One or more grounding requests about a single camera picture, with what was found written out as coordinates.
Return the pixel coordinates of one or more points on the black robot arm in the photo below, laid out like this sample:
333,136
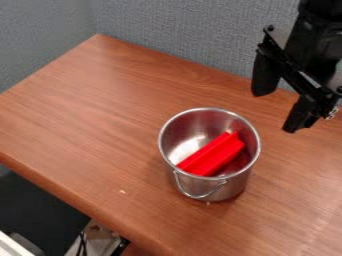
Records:
325,8

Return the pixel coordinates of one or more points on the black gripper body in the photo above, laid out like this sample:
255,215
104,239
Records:
309,53

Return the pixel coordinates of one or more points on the red rectangular block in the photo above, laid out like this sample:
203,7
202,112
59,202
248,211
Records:
214,155

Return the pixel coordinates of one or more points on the metal pot with handles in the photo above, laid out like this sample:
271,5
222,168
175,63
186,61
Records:
186,133

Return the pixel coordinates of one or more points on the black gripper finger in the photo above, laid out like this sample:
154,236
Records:
303,115
265,73

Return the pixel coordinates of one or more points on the metal table leg frame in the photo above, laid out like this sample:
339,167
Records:
96,241

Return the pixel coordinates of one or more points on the white object bottom left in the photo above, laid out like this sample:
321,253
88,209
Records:
9,248

